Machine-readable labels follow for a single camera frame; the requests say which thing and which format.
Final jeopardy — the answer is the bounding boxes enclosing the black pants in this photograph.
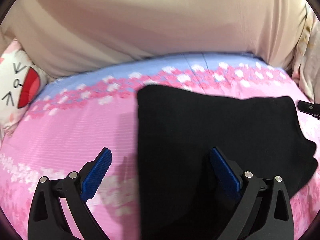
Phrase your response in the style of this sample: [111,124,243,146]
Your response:
[137,85,318,239]

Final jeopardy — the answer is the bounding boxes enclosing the white satin fabric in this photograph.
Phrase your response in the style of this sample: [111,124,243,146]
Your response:
[291,4,320,103]

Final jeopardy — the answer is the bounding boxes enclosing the pink floral bed sheet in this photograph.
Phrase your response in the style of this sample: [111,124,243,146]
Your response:
[1,53,306,239]

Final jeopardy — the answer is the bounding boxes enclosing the cat face pillow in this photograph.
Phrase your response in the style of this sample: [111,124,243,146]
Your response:
[0,39,48,140]

